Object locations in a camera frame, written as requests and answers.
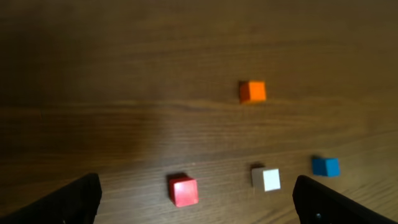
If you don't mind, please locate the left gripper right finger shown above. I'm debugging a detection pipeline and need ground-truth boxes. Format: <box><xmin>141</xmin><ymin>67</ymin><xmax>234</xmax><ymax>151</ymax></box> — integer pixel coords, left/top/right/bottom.
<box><xmin>292</xmin><ymin>175</ymin><xmax>398</xmax><ymax>224</ymax></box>

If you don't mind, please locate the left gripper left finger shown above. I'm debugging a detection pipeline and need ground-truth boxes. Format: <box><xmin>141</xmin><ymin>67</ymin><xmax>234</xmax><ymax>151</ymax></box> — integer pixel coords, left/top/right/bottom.
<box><xmin>0</xmin><ymin>172</ymin><xmax>103</xmax><ymax>224</ymax></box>

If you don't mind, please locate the blue cube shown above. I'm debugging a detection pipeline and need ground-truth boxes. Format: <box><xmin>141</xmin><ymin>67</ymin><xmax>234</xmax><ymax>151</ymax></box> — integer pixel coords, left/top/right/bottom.
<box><xmin>312</xmin><ymin>157</ymin><xmax>341</xmax><ymax>178</ymax></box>

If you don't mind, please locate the white cube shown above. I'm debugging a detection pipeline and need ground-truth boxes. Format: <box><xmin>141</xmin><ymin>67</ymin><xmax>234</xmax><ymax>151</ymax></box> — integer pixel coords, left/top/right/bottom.
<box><xmin>251</xmin><ymin>167</ymin><xmax>282</xmax><ymax>193</ymax></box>

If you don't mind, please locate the red cube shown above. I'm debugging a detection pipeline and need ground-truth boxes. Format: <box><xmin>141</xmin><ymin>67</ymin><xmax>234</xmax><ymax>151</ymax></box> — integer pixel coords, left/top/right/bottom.
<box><xmin>168</xmin><ymin>174</ymin><xmax>200</xmax><ymax>208</ymax></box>

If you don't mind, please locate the orange cube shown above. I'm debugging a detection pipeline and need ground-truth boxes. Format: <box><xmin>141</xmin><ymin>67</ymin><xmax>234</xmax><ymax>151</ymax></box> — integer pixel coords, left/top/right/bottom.
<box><xmin>238</xmin><ymin>80</ymin><xmax>267</xmax><ymax>105</ymax></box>

